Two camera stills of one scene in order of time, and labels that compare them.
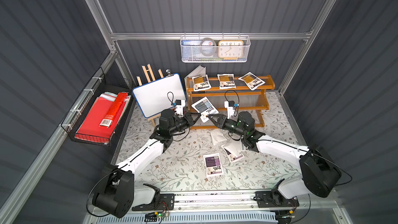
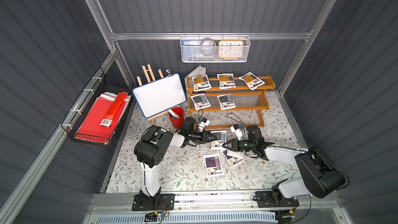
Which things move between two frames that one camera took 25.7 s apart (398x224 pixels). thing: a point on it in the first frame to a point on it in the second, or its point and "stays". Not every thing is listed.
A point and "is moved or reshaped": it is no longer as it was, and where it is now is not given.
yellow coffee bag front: (253, 81) stays
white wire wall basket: (215, 49) stays
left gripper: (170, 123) to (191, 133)
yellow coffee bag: (226, 81) stays
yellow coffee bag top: (201, 83) stays
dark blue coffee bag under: (205, 107) is moved or reshaped
